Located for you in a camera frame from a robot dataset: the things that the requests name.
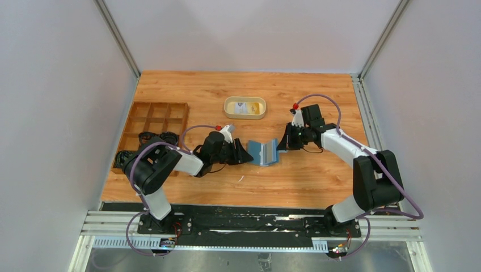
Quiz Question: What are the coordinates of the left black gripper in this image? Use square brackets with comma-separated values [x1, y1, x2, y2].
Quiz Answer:
[212, 138, 254, 166]

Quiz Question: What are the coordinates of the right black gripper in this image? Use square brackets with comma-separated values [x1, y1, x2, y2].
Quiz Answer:
[277, 122, 311, 150]

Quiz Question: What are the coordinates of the blue card holder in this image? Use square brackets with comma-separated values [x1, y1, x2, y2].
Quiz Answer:
[247, 139, 287, 167]

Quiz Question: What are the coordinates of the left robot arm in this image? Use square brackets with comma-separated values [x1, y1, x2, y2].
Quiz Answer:
[121, 131, 254, 234]

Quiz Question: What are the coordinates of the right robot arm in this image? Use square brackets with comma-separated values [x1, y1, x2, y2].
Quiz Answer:
[277, 104, 404, 237]

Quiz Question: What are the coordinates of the card in tray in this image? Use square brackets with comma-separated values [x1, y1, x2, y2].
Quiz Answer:
[234, 102, 248, 115]

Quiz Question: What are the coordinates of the beige oval tray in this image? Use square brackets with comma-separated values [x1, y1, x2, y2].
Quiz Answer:
[223, 96, 267, 120]

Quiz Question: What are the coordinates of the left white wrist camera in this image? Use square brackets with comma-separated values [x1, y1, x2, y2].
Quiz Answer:
[220, 124, 235, 143]

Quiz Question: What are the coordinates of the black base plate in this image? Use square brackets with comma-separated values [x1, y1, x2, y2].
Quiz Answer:
[137, 205, 361, 248]

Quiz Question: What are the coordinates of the aluminium frame rail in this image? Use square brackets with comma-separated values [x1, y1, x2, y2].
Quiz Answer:
[351, 73, 407, 216]

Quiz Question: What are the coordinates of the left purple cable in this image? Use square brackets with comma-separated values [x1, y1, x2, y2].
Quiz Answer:
[124, 125, 222, 258]

